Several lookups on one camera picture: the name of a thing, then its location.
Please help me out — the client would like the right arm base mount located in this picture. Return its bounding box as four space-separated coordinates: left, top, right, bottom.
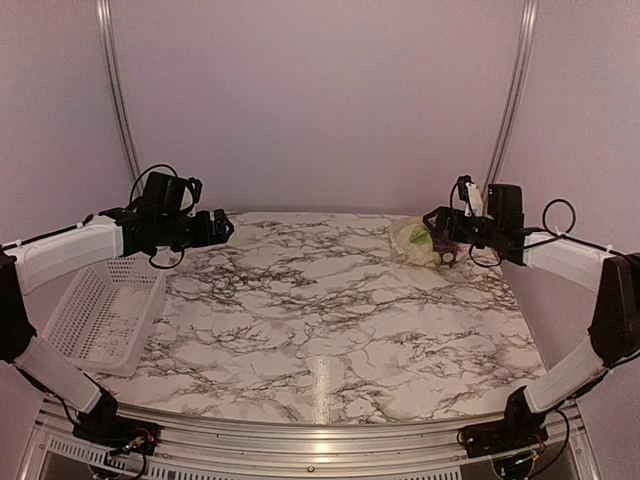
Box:
456 420 548 458

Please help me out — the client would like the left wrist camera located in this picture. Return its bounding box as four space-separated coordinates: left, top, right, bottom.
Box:
179 177 203 215

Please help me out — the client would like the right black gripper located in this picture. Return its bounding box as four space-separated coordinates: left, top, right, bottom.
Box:
423 206 502 248

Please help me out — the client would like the purple fake grape bunch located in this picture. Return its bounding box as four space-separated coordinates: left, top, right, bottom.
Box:
432 236 459 268

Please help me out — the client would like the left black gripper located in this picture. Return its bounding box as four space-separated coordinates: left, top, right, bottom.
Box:
157 208 233 252

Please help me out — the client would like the aluminium corner post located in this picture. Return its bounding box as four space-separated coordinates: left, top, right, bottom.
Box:
484 0 540 192
95 0 141 183

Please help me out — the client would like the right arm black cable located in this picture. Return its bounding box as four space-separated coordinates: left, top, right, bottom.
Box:
542 198 577 236

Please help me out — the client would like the white fake cauliflower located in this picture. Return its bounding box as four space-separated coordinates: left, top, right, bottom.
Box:
389 217 434 266

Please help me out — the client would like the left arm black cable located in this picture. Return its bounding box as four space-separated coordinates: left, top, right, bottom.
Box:
128 164 184 271

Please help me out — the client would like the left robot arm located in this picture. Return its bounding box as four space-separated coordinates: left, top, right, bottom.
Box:
1 164 234 445

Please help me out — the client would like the white perforated plastic basket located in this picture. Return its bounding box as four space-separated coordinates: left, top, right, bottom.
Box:
43 254 166 378

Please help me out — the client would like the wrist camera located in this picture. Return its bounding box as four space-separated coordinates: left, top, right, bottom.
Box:
457 175 484 217
179 177 203 215

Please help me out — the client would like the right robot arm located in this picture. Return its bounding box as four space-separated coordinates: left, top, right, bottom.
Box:
422 176 639 448

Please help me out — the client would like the clear zip top bag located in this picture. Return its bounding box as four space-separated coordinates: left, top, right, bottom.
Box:
388 217 459 268

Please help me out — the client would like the right aluminium corner post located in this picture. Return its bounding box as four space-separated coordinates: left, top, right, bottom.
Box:
484 0 540 192

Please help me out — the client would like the aluminium front rail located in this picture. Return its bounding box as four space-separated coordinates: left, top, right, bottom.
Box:
19 394 601 480

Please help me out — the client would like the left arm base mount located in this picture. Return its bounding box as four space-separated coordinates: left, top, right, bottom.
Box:
73 416 160 455

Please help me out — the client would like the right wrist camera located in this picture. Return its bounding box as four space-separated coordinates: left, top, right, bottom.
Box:
457 175 484 217

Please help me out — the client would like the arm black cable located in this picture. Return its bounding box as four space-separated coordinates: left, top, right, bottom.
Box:
542 198 577 236
128 164 184 271

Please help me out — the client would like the left aluminium corner post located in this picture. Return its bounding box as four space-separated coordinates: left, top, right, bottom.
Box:
95 0 141 183

